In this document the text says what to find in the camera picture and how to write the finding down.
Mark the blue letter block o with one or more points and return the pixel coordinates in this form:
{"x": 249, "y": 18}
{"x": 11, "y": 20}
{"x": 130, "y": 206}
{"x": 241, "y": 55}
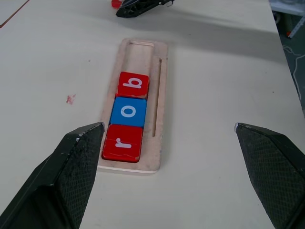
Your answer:
{"x": 128, "y": 111}

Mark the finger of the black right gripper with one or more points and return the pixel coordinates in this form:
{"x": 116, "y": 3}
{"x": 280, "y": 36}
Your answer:
{"x": 133, "y": 10}
{"x": 127, "y": 2}

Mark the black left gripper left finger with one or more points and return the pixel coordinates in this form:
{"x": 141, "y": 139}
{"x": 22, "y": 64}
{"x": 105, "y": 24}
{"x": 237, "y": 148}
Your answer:
{"x": 59, "y": 181}

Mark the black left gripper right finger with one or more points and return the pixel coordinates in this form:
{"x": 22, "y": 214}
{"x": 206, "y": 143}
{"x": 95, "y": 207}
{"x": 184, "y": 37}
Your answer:
{"x": 274, "y": 171}

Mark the red letter block b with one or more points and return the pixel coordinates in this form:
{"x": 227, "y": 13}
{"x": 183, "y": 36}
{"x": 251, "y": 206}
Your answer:
{"x": 133, "y": 83}

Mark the wooden letter tray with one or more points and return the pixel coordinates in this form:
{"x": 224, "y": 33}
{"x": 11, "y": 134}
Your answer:
{"x": 159, "y": 119}

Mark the aluminium frame strut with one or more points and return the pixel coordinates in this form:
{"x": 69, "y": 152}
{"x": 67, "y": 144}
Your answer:
{"x": 297, "y": 26}

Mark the red letter block r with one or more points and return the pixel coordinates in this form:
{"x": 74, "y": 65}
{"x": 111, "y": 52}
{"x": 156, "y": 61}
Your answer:
{"x": 122, "y": 144}

